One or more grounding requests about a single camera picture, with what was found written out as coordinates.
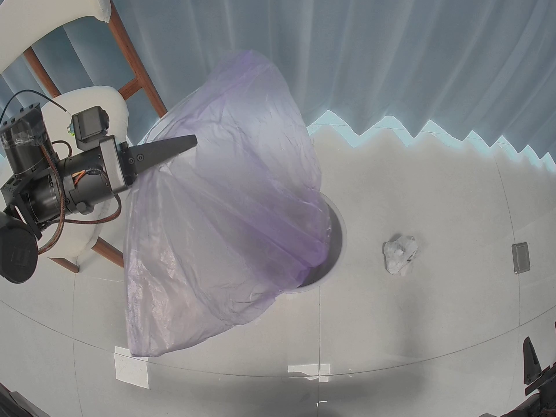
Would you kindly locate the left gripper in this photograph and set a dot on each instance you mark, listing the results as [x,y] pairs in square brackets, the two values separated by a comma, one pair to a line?
[89,172]

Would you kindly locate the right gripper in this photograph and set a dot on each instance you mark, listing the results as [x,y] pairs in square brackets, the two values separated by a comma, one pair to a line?
[543,380]

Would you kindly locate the purple plastic bag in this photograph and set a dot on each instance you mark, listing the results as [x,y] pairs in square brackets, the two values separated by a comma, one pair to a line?
[226,215]

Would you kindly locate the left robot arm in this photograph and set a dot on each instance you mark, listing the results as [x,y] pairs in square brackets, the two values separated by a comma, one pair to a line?
[26,154]

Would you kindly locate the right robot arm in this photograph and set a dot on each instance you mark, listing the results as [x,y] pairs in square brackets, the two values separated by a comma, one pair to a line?
[536,408]

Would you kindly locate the white trash bin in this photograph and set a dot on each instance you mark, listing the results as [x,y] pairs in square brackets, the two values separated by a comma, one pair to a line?
[339,237]

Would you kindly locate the crumpled white paper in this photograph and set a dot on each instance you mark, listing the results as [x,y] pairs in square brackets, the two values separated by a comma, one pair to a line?
[400,254]

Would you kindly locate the white padded wooden chair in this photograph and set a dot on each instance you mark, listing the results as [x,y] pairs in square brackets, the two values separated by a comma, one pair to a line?
[26,20]

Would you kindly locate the blue-green curtain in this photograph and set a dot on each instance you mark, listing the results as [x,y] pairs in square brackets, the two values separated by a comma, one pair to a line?
[369,46]

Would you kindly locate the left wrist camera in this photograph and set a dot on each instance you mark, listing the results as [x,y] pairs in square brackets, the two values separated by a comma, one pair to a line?
[90,125]

